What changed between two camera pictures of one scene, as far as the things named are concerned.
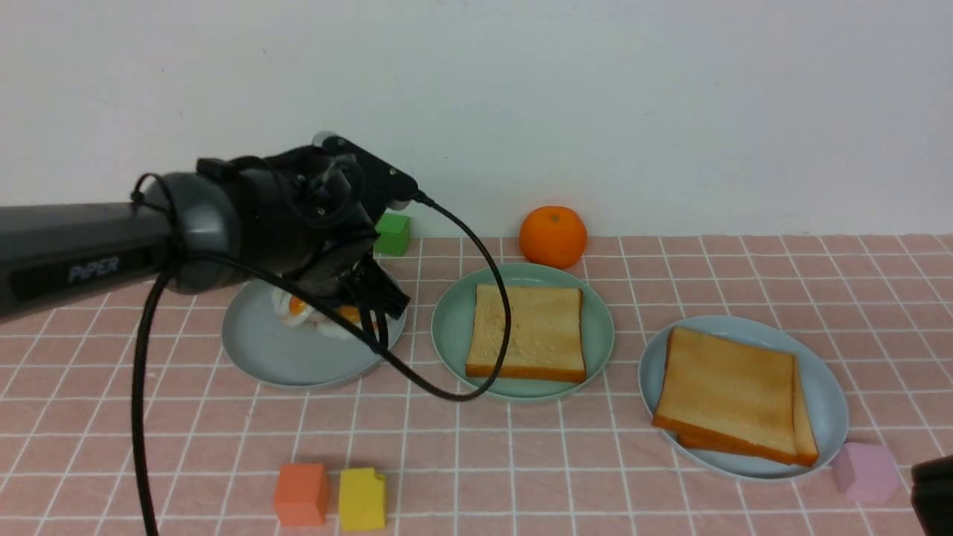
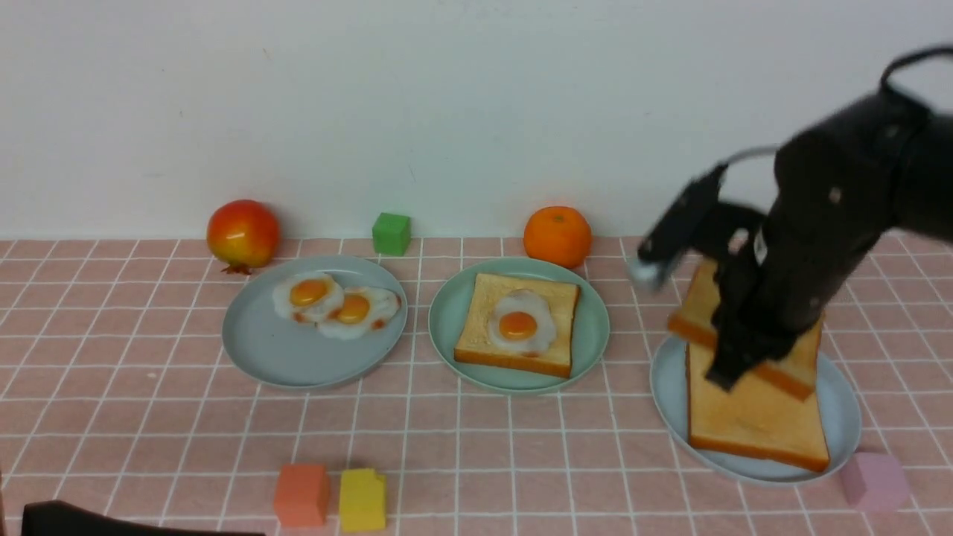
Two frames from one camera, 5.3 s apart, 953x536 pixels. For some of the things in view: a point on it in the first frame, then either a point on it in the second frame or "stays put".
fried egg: x=353 y=314 → x=522 y=321
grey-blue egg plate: x=264 y=347 stays put
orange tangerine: x=552 y=237 stays put
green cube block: x=394 y=236 stays put
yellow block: x=362 y=499 stays put
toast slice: x=734 y=394 → x=794 y=368
